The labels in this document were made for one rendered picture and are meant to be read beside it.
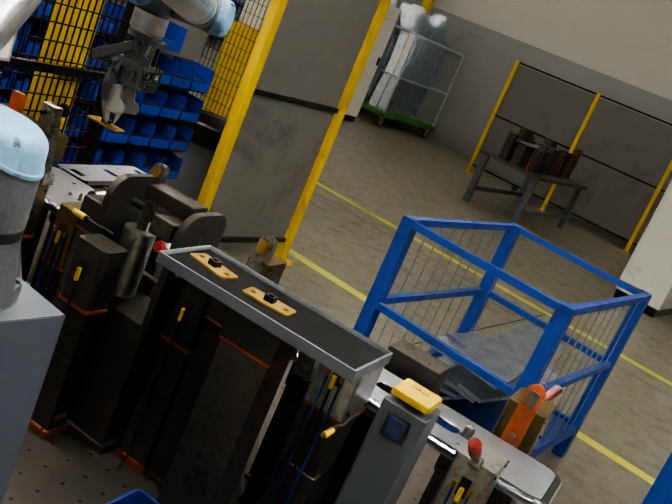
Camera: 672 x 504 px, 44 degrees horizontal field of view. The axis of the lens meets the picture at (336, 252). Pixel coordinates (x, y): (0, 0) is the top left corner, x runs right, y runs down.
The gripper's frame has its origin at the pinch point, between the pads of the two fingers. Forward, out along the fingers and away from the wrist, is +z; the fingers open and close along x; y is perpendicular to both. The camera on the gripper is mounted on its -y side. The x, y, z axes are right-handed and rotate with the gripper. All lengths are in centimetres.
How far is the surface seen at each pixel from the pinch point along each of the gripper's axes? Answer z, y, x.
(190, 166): 78, -147, 260
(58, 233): 18.0, 18.2, -24.4
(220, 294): 3, 64, -41
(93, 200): 7.9, 24.3, -25.5
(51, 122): 2.0, 1.7, -17.5
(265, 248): 11.6, 41.9, 11.9
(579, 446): 118, 115, 309
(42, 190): 16.3, 3.4, -15.7
